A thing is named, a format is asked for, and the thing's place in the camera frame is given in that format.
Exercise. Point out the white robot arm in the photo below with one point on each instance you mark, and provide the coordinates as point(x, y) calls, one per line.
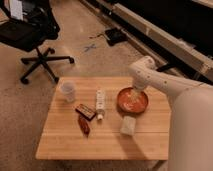
point(191, 122)

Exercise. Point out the orange ceramic bowl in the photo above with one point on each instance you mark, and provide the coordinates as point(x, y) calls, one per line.
point(127, 104)

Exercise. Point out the black bag on floor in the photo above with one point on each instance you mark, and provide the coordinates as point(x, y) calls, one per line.
point(115, 36)

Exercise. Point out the white tube bottle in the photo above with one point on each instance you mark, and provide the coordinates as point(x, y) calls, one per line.
point(100, 104)

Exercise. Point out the black office chair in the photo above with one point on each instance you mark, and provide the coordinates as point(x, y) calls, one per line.
point(30, 34)

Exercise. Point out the red snack packet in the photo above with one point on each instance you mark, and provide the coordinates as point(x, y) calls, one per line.
point(83, 125)

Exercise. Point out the dark rectangular box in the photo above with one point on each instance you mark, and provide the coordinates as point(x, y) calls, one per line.
point(85, 111)

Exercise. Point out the beige sponge block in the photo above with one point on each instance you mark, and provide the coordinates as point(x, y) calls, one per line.
point(128, 125)

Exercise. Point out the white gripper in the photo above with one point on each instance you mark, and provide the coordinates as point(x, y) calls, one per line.
point(136, 93)

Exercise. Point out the translucent plastic cup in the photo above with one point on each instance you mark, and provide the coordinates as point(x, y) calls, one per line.
point(67, 88)

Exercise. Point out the long white rail frame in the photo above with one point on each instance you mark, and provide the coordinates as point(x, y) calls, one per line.
point(179, 31)

